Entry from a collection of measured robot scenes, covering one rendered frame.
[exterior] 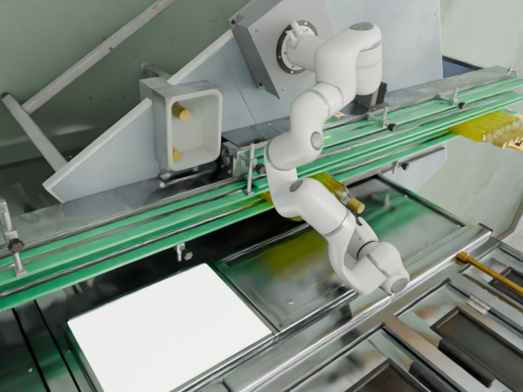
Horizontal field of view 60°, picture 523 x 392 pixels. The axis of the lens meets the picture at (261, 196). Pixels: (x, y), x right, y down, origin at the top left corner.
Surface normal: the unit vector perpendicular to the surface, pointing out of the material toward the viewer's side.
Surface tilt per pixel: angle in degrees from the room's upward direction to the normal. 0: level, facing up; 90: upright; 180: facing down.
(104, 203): 90
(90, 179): 0
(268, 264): 90
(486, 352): 90
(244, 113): 0
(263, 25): 5
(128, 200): 90
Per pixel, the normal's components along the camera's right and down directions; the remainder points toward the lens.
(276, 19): 0.56, 0.45
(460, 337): 0.08, -0.84
